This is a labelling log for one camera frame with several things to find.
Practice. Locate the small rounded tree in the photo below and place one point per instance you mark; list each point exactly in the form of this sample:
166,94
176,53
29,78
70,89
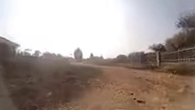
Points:
78,54

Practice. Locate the red-brown dirt road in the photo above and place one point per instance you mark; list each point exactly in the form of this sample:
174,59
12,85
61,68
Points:
126,90

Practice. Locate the distant row of trees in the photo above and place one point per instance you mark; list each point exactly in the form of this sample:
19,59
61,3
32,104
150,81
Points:
45,54

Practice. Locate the dark dry grass patch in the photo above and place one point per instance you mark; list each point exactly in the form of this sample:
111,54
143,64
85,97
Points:
40,80

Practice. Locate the dry grass verge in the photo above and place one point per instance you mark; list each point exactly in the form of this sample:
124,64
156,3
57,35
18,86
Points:
181,68

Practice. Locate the pale railing fence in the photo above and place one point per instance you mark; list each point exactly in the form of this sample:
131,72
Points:
186,54

